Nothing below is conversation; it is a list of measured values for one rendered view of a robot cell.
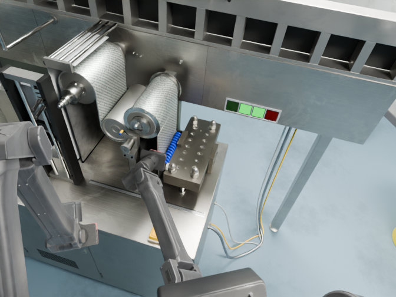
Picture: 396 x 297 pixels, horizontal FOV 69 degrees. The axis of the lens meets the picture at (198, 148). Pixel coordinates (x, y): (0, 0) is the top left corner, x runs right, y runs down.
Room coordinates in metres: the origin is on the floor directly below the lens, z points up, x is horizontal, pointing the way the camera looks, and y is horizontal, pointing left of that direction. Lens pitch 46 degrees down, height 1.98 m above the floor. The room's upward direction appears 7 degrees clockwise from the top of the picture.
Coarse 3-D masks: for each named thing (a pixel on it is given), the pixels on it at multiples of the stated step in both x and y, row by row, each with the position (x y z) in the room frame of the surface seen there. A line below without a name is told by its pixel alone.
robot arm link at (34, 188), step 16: (32, 128) 0.31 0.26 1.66; (32, 144) 0.29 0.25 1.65; (48, 144) 0.32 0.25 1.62; (32, 160) 0.29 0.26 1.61; (48, 160) 0.30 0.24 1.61; (32, 176) 0.28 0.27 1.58; (32, 192) 0.28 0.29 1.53; (48, 192) 0.30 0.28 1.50; (32, 208) 0.28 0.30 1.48; (48, 208) 0.29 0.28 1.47; (64, 208) 0.34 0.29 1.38; (48, 224) 0.28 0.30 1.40; (64, 224) 0.30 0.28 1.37; (48, 240) 0.28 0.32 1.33; (64, 240) 0.29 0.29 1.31
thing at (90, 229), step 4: (88, 224) 0.43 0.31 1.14; (92, 224) 0.43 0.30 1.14; (84, 228) 0.41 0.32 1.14; (88, 228) 0.42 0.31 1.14; (92, 228) 0.42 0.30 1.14; (88, 232) 0.41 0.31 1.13; (92, 232) 0.41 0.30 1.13; (88, 236) 0.39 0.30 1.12; (92, 236) 0.40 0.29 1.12; (96, 236) 0.40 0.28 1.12; (88, 240) 0.38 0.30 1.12; (92, 240) 0.39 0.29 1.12; (96, 240) 0.39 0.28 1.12; (84, 244) 0.37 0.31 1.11; (88, 244) 0.38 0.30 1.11; (92, 244) 0.38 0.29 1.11
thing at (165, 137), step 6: (174, 108) 0.99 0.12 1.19; (174, 114) 0.99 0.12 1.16; (168, 120) 0.91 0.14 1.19; (174, 120) 0.99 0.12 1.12; (168, 126) 0.91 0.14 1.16; (174, 126) 1.00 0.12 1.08; (162, 132) 0.84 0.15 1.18; (168, 132) 0.91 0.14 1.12; (174, 132) 1.00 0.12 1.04; (162, 138) 0.84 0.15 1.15; (168, 138) 0.91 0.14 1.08; (162, 144) 0.84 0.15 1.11; (168, 144) 0.91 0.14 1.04; (162, 150) 0.84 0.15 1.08
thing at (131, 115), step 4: (160, 76) 1.05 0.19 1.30; (164, 76) 1.05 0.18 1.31; (172, 80) 1.04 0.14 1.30; (132, 112) 0.80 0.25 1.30; (136, 112) 0.80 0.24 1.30; (140, 112) 0.80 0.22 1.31; (128, 116) 0.81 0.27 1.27; (132, 116) 0.80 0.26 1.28; (144, 116) 0.79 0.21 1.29; (148, 116) 0.79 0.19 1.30; (128, 120) 0.81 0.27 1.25; (148, 120) 0.79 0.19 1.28; (152, 120) 0.79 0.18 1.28; (128, 124) 0.81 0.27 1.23; (152, 124) 0.79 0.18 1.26; (152, 128) 0.79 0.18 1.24; (148, 132) 0.79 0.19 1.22; (152, 132) 0.79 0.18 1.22
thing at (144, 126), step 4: (136, 116) 0.80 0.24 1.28; (140, 116) 0.80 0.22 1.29; (132, 120) 0.78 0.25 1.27; (136, 120) 0.78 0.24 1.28; (140, 120) 0.78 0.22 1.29; (144, 120) 0.79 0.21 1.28; (132, 124) 0.78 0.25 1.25; (140, 124) 0.78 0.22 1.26; (144, 124) 0.78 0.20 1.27; (148, 124) 0.78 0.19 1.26; (132, 128) 0.79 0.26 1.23; (140, 128) 0.78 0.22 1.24; (144, 128) 0.78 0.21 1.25; (148, 128) 0.77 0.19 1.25; (136, 132) 0.78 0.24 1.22; (140, 132) 0.78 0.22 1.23; (144, 132) 0.78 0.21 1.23
